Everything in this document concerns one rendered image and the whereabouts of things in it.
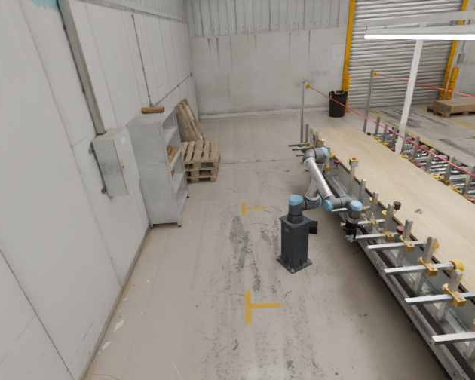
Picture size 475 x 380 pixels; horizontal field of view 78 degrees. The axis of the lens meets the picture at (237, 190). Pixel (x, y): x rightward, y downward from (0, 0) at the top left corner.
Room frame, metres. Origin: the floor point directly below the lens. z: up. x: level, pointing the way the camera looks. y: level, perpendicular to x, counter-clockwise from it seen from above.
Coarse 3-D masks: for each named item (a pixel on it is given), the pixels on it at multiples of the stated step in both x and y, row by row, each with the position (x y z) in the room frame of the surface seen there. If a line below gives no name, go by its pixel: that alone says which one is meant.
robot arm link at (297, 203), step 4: (292, 196) 2.70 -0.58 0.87; (296, 196) 2.69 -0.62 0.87; (300, 196) 2.68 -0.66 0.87; (292, 200) 2.63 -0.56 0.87; (296, 200) 2.61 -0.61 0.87; (300, 200) 2.60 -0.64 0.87; (304, 200) 2.64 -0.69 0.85; (292, 204) 2.60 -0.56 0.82; (296, 204) 2.58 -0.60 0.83; (300, 204) 2.59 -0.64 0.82; (304, 204) 2.61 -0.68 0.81; (292, 208) 2.60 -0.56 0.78; (296, 208) 2.59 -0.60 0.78; (300, 208) 2.59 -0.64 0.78; (304, 208) 2.60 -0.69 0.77; (292, 212) 2.60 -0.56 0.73; (296, 212) 2.59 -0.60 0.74; (300, 212) 2.60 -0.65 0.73
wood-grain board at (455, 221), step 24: (336, 144) 4.08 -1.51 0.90; (360, 144) 4.00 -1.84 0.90; (360, 168) 3.19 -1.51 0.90; (384, 168) 3.14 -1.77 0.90; (408, 168) 3.09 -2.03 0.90; (384, 192) 2.58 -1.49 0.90; (408, 192) 2.54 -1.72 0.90; (432, 192) 2.50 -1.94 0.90; (408, 216) 2.12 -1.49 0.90; (432, 216) 2.10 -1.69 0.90; (456, 216) 2.07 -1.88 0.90; (456, 240) 1.77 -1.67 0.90
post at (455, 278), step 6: (456, 270) 1.25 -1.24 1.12; (456, 276) 1.23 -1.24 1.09; (450, 282) 1.25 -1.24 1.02; (456, 282) 1.23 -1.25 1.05; (450, 288) 1.24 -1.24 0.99; (456, 288) 1.23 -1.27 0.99; (444, 294) 1.26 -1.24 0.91; (444, 306) 1.23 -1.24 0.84; (438, 312) 1.26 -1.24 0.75; (444, 312) 1.23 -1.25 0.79; (444, 318) 1.23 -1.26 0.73
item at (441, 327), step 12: (336, 192) 3.01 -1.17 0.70; (360, 216) 2.47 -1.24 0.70; (384, 252) 1.92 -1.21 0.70; (396, 264) 1.74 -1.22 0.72; (396, 276) 1.68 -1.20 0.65; (408, 288) 1.53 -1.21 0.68; (432, 312) 1.30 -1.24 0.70; (432, 324) 1.24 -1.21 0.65; (444, 324) 1.20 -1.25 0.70; (456, 348) 1.05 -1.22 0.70; (456, 360) 1.01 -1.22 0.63; (468, 360) 0.97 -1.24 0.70; (468, 372) 0.93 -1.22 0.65
